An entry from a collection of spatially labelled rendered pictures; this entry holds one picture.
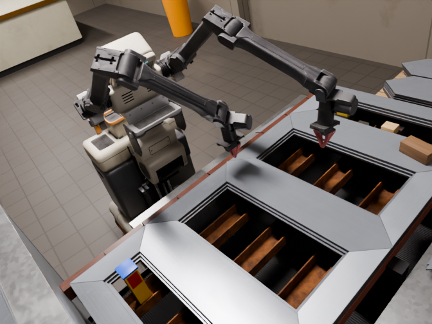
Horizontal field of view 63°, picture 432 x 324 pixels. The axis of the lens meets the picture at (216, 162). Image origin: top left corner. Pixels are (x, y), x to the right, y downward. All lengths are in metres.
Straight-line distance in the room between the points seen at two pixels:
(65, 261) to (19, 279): 1.55
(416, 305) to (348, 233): 0.27
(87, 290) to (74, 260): 1.39
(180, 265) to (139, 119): 0.73
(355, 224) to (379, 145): 0.44
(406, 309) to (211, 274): 0.59
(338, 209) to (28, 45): 6.22
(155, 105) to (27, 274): 0.90
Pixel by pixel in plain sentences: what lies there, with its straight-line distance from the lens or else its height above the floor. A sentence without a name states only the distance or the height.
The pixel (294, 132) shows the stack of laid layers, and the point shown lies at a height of 0.83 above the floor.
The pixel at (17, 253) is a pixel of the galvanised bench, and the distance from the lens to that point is 1.30.
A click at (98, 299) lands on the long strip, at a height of 0.84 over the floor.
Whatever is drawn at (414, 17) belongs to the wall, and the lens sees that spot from 3.87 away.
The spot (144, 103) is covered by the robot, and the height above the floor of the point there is 1.10.
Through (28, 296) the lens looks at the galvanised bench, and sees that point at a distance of 1.16.
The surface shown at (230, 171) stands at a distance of 1.52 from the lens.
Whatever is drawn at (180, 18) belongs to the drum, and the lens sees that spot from 5.85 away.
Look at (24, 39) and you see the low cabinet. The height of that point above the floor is 0.41.
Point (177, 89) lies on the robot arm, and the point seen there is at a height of 1.31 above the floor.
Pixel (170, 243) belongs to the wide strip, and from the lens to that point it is 1.33.
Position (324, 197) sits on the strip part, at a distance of 1.37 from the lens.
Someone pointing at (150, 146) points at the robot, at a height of 0.87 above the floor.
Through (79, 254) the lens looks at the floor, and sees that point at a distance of 2.74.
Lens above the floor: 1.82
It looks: 38 degrees down
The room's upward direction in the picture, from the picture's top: 15 degrees counter-clockwise
